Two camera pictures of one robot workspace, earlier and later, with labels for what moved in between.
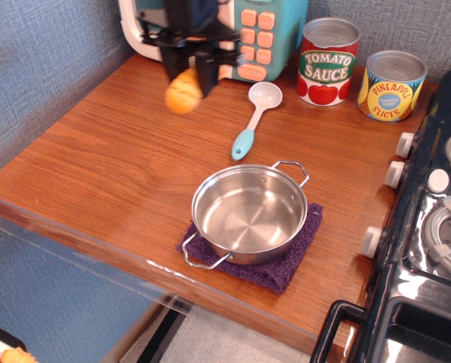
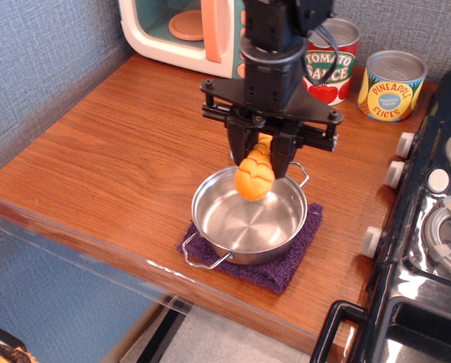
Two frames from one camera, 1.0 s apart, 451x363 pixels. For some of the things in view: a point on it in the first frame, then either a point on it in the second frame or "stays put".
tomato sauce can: [326, 60] stays put
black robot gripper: [191, 25] -> [271, 96]
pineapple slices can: [391, 85] stays put
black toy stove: [417, 306] stays put
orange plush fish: [183, 92] -> [254, 175]
